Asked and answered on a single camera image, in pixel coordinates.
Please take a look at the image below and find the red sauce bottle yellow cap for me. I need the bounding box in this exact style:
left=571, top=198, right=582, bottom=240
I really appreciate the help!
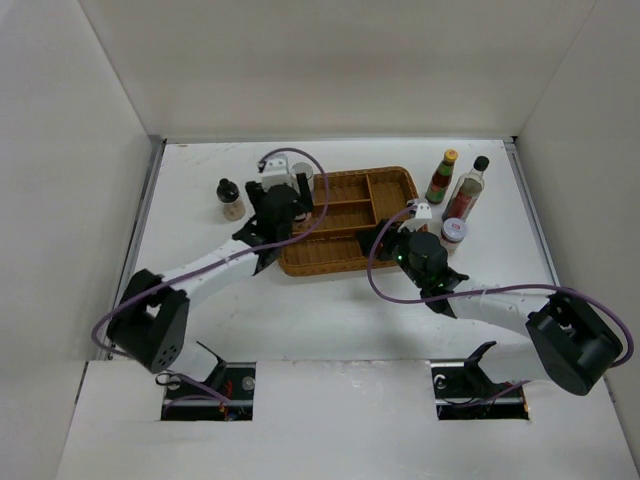
left=425, top=149, right=458, bottom=205

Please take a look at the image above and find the brown wicker divided tray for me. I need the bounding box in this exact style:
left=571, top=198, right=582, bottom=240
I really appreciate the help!
left=279, top=166, right=418, bottom=277

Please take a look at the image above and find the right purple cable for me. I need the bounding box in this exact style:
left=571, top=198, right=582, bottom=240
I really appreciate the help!
left=367, top=202, right=636, bottom=369

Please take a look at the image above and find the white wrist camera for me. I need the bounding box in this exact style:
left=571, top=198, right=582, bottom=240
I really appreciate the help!
left=258, top=153, right=291, bottom=192
left=399, top=199, right=433, bottom=232

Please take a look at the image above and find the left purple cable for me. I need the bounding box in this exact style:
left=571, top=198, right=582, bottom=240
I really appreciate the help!
left=92, top=147, right=331, bottom=357

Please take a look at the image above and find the dark vinegar bottle black cap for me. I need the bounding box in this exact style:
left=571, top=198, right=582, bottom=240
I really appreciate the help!
left=442, top=156, right=490, bottom=221

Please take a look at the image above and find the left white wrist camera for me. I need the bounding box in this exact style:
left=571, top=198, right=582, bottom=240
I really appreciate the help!
left=258, top=153, right=291, bottom=192

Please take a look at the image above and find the silver cap blue label jar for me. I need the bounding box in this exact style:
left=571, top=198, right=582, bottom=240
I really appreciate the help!
left=290, top=162, right=314, bottom=196

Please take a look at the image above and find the black cap spice jar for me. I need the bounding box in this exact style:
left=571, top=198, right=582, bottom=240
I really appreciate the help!
left=216, top=178, right=246, bottom=222

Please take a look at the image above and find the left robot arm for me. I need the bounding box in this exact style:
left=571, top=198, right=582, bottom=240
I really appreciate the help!
left=106, top=174, right=313, bottom=399

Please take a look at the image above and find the small jar red white lid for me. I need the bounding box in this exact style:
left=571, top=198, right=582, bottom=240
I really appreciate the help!
left=440, top=218, right=468, bottom=255

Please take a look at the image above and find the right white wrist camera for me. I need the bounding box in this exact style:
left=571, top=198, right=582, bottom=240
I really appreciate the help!
left=399, top=199, right=433, bottom=232

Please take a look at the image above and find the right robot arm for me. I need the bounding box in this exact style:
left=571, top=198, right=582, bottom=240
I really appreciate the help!
left=356, top=221, right=634, bottom=396

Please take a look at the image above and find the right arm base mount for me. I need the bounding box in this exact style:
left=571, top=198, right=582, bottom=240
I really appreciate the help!
left=430, top=341, right=529, bottom=421

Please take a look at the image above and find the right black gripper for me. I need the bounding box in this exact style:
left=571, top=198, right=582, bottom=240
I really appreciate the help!
left=355, top=218, right=428, bottom=289

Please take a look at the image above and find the purple cable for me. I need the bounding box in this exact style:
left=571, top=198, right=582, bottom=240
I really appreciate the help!
left=367, top=202, right=636, bottom=369
left=92, top=147, right=331, bottom=357

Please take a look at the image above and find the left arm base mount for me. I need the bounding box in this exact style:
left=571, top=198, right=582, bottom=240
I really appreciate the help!
left=155, top=348, right=257, bottom=422

